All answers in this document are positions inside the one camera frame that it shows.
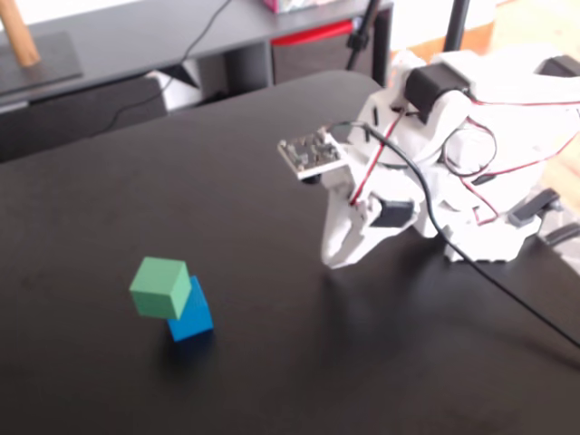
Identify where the white moving gripper finger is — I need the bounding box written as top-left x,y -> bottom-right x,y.
329,222 -> 419,270

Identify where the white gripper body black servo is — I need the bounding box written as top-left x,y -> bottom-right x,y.
319,92 -> 430,237

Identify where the white fixed gripper finger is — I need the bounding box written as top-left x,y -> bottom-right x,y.
319,198 -> 364,268

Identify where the green cube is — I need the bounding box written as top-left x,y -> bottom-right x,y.
129,256 -> 193,320

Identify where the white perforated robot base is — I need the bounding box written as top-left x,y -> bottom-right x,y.
442,210 -> 541,265

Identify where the blue cube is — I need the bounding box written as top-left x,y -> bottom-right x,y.
166,275 -> 215,343

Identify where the grey black table clamp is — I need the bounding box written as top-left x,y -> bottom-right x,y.
507,188 -> 564,228

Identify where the dark storage bin red rim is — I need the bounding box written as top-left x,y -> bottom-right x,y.
270,18 -> 364,86

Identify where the black stand pole with clip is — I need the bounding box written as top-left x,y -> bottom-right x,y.
344,0 -> 384,72

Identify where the plain black stand pole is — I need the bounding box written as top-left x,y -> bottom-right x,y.
442,0 -> 473,53

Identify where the black clamp lever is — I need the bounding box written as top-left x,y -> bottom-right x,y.
541,224 -> 580,247

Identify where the colourful patterned box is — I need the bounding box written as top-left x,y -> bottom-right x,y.
261,0 -> 339,15

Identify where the white box black star pattern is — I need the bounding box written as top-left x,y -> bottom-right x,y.
151,57 -> 228,112

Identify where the grey sideboard shelf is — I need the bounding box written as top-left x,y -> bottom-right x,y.
0,0 -> 395,163

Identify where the dark fabric storage bin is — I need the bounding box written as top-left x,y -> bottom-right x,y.
0,73 -> 169,163

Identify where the wooden pole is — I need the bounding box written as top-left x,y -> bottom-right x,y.
0,0 -> 42,69

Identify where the red white black gripper wire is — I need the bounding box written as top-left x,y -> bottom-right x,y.
347,111 -> 408,208

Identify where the bare camera circuit board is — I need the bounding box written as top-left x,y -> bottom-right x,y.
276,128 -> 346,185

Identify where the red white black looped wire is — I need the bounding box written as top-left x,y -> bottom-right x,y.
440,119 -> 498,179

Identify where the thin black power cable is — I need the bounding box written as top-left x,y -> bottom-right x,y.
88,0 -> 233,138

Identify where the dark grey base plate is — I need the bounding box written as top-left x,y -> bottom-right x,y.
0,30 -> 84,95

